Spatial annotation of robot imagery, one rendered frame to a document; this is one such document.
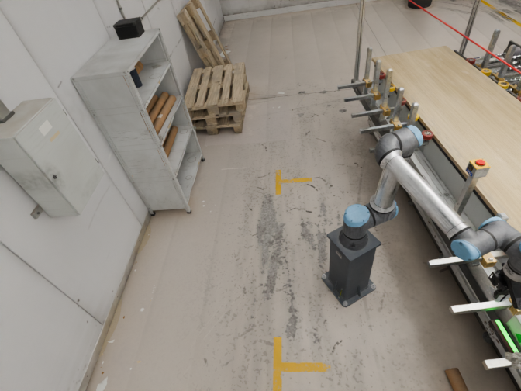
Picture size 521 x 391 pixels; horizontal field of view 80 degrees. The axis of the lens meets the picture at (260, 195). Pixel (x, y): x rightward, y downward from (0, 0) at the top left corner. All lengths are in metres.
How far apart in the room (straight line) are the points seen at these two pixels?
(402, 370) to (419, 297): 0.56
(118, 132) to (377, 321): 2.53
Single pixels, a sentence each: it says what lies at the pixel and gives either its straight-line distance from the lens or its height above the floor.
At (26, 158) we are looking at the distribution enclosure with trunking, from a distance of 2.06.
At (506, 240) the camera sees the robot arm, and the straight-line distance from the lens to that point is 1.48.
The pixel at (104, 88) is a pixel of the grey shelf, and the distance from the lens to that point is 2.71.
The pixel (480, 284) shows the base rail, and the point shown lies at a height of 0.70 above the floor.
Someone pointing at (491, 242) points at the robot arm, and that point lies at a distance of 1.44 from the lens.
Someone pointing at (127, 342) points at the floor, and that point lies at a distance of 2.88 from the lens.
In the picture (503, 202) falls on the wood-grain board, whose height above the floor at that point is 0.90.
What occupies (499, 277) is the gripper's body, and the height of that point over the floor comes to 1.12.
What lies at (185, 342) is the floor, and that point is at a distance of 2.68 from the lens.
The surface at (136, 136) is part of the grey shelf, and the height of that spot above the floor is 1.00.
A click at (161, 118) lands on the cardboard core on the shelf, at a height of 0.96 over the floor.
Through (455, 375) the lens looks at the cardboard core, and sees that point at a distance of 2.53.
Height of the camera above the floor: 2.38
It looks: 45 degrees down
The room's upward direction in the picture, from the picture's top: 11 degrees counter-clockwise
